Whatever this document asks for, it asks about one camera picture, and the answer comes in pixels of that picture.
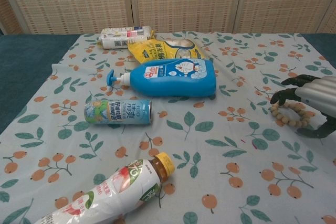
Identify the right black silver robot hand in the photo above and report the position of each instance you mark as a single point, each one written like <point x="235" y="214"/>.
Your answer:
<point x="315" y="93"/>

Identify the floral leaf print tablecloth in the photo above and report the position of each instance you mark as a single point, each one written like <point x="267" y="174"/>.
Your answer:
<point x="199" y="150"/>

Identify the blue pump lotion bottle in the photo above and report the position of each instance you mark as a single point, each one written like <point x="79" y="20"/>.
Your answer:
<point x="173" y="79"/>

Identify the woven folding screen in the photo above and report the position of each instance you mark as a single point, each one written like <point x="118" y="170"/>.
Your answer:
<point x="183" y="1"/>

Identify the yellow marshmallow bag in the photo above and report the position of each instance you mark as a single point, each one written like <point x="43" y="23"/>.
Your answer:
<point x="155" y="49"/>

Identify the light blue drink can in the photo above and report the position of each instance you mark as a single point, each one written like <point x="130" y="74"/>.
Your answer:
<point x="118" y="112"/>

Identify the white snack package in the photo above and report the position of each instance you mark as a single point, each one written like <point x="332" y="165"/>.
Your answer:
<point x="118" y="36"/>

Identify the tea bottle with yellow cap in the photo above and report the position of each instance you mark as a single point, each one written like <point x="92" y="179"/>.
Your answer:
<point x="118" y="192"/>

